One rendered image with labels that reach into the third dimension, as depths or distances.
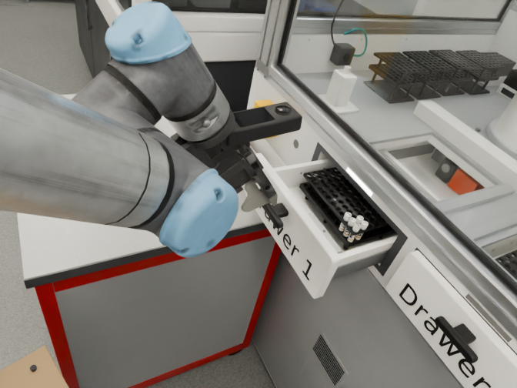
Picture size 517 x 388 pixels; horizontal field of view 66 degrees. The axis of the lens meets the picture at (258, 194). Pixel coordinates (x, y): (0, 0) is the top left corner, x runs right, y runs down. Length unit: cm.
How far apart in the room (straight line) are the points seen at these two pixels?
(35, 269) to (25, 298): 92
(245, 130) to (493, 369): 49
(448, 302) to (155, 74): 54
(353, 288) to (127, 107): 64
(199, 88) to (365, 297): 59
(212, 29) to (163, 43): 99
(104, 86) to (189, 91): 9
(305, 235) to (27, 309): 123
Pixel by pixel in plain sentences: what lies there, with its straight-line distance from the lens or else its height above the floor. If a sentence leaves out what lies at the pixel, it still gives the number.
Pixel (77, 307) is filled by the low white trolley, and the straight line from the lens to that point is 93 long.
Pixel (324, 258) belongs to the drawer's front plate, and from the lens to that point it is 66.
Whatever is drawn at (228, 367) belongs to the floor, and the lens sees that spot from 154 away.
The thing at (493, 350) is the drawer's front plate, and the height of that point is 92.
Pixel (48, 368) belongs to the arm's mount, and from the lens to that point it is 66.
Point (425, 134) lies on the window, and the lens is 70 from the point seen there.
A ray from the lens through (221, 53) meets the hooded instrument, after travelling 145.
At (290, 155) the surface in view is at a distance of 99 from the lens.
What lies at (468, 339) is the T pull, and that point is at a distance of 69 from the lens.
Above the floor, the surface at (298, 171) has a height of 88.
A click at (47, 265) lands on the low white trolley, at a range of 82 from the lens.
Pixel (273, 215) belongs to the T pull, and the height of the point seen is 91.
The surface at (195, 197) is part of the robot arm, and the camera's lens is 31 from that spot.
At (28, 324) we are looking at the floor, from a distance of 167.
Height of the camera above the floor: 139
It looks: 41 degrees down
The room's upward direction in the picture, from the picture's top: 14 degrees clockwise
